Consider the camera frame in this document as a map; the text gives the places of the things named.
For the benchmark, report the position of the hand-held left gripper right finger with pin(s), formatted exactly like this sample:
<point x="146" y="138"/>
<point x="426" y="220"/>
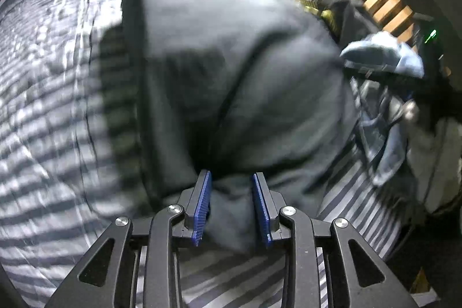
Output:
<point x="261" y="210"/>

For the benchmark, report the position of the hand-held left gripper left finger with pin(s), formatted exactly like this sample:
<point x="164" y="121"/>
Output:
<point x="202" y="207"/>

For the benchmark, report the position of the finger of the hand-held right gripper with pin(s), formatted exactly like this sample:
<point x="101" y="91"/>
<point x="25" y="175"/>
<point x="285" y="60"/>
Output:
<point x="382" y="75"/>
<point x="415" y="109"/>

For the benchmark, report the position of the light blue denim jeans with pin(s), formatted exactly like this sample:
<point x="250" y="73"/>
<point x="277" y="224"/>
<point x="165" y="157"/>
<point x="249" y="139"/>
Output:
<point x="382" y="51"/>

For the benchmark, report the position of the dark grey pants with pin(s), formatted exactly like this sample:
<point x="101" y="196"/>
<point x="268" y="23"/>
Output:
<point x="216" y="77"/>

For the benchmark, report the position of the white cloth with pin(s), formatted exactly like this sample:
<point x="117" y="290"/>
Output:
<point x="444" y="163"/>

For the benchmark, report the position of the black yellow striped garment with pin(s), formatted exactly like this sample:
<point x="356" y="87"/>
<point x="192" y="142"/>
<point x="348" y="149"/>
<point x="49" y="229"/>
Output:
<point x="325" y="14"/>

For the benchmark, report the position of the yellow packet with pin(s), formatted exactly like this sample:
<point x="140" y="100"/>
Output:
<point x="420" y="282"/>

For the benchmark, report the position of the blue striped quilted blanket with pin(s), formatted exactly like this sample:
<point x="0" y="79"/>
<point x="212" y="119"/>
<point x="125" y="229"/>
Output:
<point x="43" y="113"/>

